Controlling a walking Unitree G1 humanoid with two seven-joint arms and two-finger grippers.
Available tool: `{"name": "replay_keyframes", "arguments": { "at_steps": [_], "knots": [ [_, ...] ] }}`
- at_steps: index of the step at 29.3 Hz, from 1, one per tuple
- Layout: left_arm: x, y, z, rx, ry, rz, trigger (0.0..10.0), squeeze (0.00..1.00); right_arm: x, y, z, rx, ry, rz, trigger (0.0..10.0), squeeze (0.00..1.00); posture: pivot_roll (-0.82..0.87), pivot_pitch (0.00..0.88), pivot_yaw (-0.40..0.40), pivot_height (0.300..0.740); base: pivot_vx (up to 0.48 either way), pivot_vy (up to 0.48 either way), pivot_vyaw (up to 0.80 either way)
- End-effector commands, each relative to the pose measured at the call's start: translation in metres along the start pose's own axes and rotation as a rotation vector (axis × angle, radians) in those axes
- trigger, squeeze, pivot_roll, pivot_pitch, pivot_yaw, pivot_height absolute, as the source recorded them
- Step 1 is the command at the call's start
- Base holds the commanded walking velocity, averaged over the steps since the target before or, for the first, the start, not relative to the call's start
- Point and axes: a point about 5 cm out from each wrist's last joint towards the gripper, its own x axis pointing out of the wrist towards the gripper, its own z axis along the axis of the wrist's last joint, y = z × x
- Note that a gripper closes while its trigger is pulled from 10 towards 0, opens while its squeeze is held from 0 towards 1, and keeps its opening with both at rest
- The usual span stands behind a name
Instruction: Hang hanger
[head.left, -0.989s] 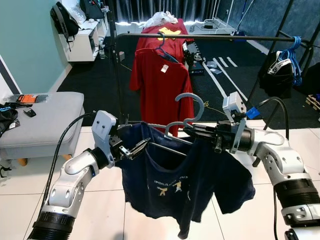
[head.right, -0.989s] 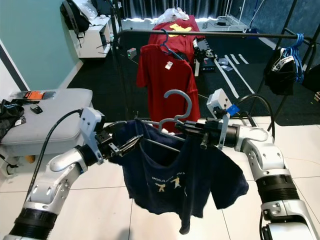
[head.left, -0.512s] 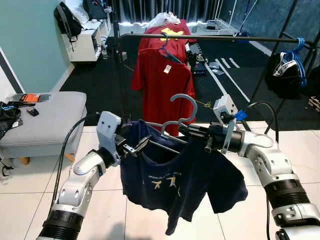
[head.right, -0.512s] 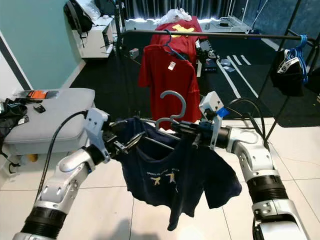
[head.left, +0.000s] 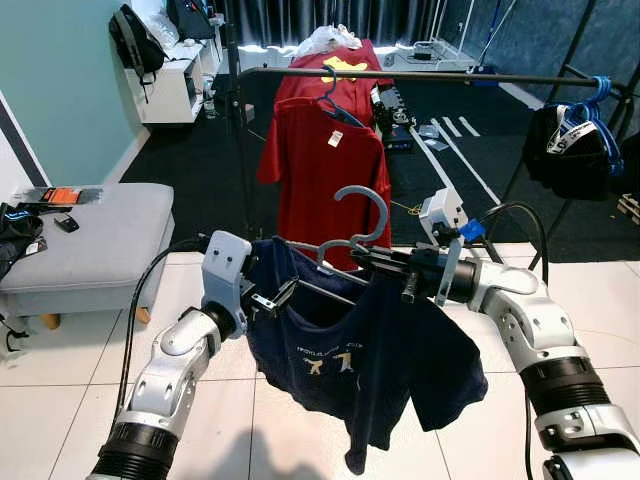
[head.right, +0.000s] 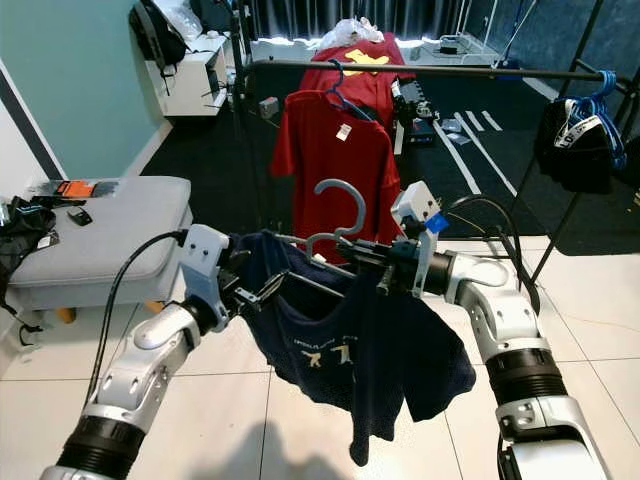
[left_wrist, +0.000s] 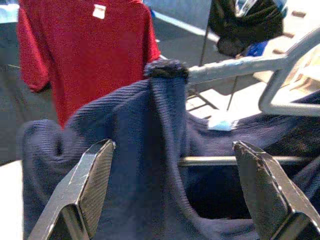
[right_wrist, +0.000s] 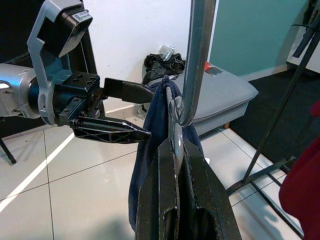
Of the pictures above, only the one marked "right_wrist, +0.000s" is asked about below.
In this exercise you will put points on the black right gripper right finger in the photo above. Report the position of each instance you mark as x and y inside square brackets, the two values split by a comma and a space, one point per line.
[205, 200]

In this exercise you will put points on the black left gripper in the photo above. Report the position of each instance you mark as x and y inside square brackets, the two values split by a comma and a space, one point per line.
[75, 100]

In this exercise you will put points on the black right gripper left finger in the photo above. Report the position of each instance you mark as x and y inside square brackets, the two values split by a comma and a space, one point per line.
[160, 200]

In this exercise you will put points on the navy blue shirt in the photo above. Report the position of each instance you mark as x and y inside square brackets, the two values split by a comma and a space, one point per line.
[150, 120]

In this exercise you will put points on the grey metal hanger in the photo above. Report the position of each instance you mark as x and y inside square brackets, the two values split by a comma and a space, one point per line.
[197, 62]

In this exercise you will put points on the black metal clothes rack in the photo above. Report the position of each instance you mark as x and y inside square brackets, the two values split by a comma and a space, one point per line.
[260, 176]

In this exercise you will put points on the clear plastic package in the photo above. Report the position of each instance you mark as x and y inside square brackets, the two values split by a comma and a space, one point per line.
[165, 51]

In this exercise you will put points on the orange black package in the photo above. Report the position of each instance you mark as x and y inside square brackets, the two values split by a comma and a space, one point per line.
[208, 66]

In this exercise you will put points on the red t-shirt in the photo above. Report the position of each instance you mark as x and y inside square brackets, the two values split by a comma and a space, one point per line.
[305, 187]

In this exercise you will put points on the grey upholstered ottoman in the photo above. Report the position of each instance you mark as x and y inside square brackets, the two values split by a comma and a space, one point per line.
[225, 100]

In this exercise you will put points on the white cabinet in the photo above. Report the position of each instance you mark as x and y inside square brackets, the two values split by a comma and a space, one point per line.
[307, 60]

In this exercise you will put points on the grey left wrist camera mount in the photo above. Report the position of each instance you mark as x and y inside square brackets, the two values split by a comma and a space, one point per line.
[40, 50]

